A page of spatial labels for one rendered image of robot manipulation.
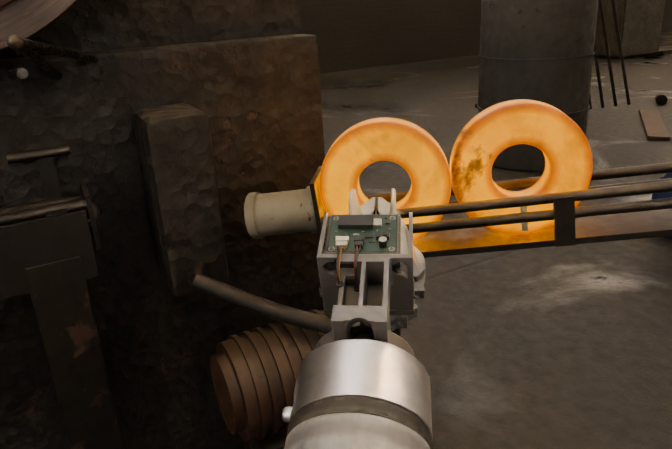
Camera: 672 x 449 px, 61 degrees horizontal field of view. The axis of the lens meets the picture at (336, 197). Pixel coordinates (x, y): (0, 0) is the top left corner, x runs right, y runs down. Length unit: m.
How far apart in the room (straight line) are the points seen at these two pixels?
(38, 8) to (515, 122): 0.52
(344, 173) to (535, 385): 0.99
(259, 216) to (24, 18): 0.33
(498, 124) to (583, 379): 1.03
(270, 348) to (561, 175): 0.39
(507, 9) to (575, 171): 2.41
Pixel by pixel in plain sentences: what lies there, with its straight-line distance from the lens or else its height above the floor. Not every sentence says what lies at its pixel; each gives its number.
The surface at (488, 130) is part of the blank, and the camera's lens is 0.66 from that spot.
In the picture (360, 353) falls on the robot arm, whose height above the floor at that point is 0.71.
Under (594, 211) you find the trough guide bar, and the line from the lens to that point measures 0.70.
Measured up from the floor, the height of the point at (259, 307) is 0.57.
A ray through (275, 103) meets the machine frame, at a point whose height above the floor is 0.78.
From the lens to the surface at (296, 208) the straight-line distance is 0.69.
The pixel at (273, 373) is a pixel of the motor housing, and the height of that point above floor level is 0.51.
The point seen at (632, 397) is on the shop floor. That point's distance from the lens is 1.58.
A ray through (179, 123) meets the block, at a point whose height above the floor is 0.79.
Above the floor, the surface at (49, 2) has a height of 0.93.
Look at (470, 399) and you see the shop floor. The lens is 1.48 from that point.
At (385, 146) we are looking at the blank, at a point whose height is 0.76.
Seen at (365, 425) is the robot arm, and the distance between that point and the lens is 0.34.
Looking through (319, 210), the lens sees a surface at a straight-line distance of 0.68.
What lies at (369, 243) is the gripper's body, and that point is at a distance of 0.43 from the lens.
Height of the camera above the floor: 0.92
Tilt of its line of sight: 19 degrees down
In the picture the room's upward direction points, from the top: 3 degrees counter-clockwise
